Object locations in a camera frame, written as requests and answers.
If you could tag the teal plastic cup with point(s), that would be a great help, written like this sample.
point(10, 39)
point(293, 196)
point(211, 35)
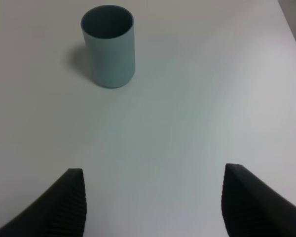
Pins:
point(108, 32)

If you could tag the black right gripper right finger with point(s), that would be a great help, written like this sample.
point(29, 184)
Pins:
point(250, 208)

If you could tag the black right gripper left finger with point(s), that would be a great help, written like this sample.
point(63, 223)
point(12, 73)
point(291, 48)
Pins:
point(59, 212)

